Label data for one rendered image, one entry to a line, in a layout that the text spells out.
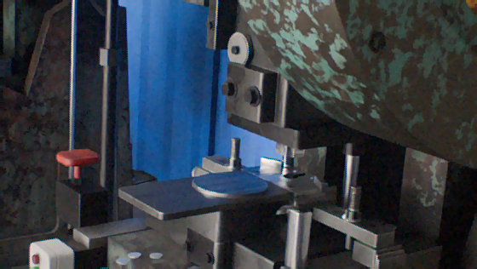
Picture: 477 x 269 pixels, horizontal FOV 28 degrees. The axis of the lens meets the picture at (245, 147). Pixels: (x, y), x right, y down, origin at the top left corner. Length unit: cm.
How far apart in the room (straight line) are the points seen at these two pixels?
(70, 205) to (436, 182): 65
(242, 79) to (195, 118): 232
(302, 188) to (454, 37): 54
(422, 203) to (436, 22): 62
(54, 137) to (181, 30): 101
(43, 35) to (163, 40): 104
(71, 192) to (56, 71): 133
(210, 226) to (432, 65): 56
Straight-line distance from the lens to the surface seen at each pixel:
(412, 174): 167
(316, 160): 185
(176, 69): 397
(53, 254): 168
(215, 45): 158
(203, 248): 156
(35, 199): 316
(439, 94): 112
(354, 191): 151
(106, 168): 245
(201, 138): 386
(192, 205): 146
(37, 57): 304
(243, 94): 152
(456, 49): 113
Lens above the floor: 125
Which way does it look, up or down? 15 degrees down
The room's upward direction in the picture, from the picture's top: 4 degrees clockwise
